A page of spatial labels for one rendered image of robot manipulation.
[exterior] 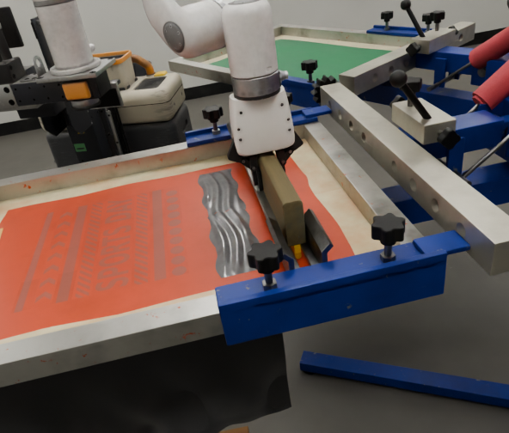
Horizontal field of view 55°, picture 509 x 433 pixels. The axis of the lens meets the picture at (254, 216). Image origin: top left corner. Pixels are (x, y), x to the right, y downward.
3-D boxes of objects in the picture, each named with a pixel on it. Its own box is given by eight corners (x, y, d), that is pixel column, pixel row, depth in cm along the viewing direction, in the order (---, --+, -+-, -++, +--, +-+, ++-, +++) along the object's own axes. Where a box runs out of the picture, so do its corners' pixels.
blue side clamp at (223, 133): (192, 167, 110) (186, 139, 106) (190, 159, 114) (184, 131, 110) (319, 142, 113) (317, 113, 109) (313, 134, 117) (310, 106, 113)
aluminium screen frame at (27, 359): (-167, 428, 59) (-186, 408, 57) (-24, 200, 108) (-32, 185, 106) (443, 282, 66) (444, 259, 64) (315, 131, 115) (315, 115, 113)
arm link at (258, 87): (280, 60, 79) (282, 77, 81) (227, 70, 79) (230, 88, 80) (292, 71, 73) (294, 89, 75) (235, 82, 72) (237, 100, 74)
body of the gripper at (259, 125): (281, 72, 80) (288, 135, 86) (221, 83, 80) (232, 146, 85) (293, 83, 74) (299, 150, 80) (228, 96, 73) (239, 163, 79)
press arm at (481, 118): (411, 164, 87) (413, 138, 84) (396, 151, 92) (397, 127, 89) (500, 145, 88) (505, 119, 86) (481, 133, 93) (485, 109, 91)
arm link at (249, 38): (177, 3, 76) (223, -9, 81) (192, 71, 81) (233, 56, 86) (242, 4, 66) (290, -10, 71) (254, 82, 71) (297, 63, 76)
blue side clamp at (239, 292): (227, 346, 63) (217, 307, 59) (222, 320, 67) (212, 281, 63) (444, 294, 66) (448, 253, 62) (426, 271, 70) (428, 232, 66)
